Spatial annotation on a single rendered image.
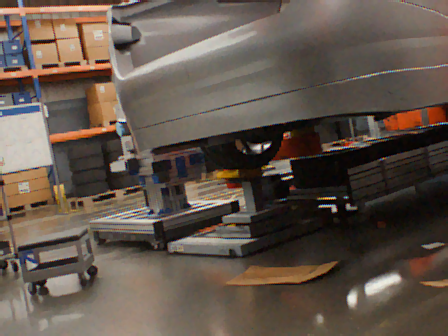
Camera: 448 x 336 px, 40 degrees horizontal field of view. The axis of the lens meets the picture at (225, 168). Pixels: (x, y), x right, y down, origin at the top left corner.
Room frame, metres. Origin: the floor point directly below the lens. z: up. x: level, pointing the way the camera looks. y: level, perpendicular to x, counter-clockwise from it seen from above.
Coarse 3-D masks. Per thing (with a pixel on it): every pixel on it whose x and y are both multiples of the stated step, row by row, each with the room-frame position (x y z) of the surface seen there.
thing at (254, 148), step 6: (240, 138) 4.37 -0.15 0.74; (234, 144) 4.33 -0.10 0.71; (246, 144) 4.40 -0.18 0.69; (252, 144) 4.46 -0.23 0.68; (258, 144) 4.40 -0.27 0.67; (264, 144) 4.35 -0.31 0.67; (270, 144) 4.29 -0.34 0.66; (246, 150) 4.41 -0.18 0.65; (252, 150) 4.39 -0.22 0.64; (258, 150) 4.32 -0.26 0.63; (264, 150) 4.26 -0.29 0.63; (252, 156) 4.17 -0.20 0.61; (258, 156) 4.20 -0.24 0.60
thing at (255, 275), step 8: (328, 264) 3.14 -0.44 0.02; (336, 264) 3.09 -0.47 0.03; (248, 272) 3.35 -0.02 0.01; (256, 272) 3.33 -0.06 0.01; (264, 272) 3.30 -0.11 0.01; (272, 272) 3.27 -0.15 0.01; (280, 272) 3.23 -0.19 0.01; (288, 272) 3.20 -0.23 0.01; (296, 272) 3.16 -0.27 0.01; (304, 272) 3.12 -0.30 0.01; (312, 272) 3.10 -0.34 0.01; (320, 272) 3.01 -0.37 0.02; (232, 280) 3.24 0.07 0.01; (240, 280) 3.22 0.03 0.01; (248, 280) 3.19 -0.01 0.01; (256, 280) 3.17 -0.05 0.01; (264, 280) 3.13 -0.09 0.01; (272, 280) 3.10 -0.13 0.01; (280, 280) 3.06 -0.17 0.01; (288, 280) 3.02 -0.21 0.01; (296, 280) 3.00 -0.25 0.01; (304, 280) 2.96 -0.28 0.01
